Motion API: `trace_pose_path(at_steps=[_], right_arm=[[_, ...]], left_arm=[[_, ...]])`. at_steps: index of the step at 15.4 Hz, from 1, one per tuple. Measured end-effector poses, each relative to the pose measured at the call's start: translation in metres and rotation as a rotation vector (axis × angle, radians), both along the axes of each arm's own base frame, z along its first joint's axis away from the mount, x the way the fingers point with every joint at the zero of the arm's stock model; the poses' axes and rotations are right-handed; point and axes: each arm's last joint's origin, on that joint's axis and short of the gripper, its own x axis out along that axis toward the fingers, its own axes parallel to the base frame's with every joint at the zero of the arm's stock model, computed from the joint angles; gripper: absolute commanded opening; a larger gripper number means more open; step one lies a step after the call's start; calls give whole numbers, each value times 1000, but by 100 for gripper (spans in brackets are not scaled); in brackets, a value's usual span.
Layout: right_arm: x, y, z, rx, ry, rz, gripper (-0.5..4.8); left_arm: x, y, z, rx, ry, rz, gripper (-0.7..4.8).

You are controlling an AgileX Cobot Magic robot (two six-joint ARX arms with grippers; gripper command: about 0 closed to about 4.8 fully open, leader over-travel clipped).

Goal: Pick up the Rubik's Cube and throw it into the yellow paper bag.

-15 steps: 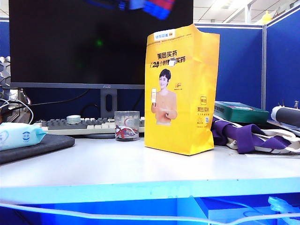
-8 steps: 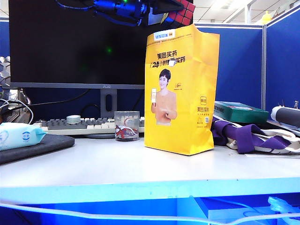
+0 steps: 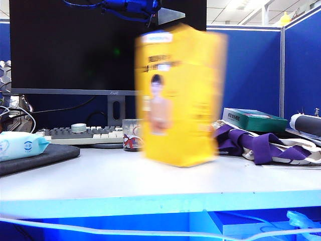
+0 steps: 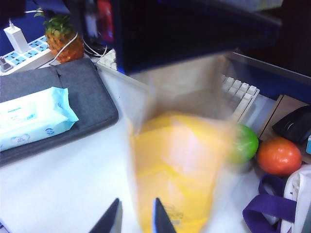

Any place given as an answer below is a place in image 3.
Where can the dark glossy stand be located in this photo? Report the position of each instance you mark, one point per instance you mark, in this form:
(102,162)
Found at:
(26,104)

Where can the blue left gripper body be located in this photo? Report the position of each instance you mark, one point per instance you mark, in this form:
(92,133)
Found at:
(135,6)

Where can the black computer monitor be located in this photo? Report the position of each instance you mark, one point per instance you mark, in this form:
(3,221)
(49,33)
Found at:
(75,50)

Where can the light blue plastic piece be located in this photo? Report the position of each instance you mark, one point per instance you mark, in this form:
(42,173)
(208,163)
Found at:
(301,221)

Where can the light blue wet wipes pack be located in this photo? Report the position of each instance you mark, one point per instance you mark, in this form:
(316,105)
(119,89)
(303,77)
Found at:
(17,145)

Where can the yellow printed paper bag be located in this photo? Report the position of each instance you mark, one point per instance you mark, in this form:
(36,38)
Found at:
(183,113)

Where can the blue office partition panel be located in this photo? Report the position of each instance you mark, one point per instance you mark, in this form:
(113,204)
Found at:
(255,75)
(303,75)

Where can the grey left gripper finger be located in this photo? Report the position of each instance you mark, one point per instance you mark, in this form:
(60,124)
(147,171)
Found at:
(168,14)

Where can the yellow plastic bottle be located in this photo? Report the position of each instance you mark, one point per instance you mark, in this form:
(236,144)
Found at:
(285,21)

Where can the dark grey fabric mat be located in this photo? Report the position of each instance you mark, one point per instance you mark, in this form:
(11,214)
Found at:
(50,155)

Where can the grey and white cylinder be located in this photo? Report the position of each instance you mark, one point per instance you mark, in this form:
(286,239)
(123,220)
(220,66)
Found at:
(308,124)

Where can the clear cup with ribbon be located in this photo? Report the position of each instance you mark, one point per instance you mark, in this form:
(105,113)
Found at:
(130,128)

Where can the grey and white keyboard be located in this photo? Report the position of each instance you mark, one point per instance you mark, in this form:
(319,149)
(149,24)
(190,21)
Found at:
(62,134)

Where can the hexagon patterned silver object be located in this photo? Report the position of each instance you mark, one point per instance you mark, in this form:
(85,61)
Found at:
(5,77)

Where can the grey monitor stand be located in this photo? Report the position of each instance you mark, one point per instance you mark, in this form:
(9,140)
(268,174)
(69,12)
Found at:
(111,110)

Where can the green cardboard box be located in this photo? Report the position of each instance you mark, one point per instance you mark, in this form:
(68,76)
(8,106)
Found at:
(260,124)

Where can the pale green tape roll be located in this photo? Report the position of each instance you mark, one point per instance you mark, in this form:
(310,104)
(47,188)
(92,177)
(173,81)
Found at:
(79,128)

